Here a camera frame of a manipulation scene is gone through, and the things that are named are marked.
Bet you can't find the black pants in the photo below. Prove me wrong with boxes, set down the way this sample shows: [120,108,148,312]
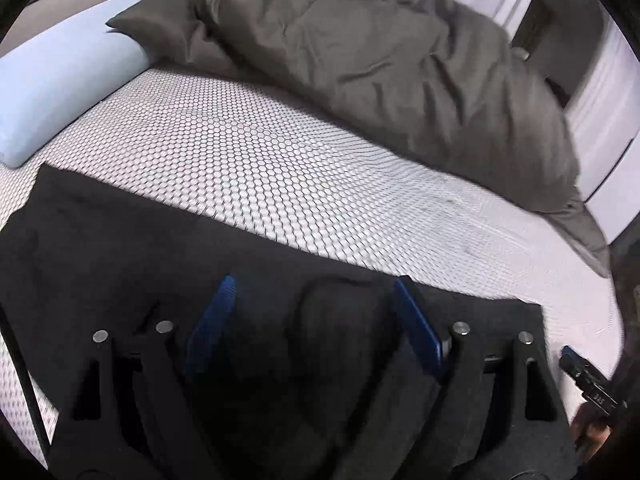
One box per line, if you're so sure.
[1,166,544,479]

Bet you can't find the right hand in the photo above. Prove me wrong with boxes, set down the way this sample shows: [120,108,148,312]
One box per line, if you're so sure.
[570,403,611,463]

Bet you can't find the white sheer curtain right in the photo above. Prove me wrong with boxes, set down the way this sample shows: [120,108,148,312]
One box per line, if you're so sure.
[566,8,639,242]

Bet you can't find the light blue pillow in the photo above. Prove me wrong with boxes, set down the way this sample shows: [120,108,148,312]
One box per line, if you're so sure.
[1,0,155,168]

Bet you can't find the dark grey duvet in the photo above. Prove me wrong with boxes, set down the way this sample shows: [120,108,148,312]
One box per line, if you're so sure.
[110,0,611,275]

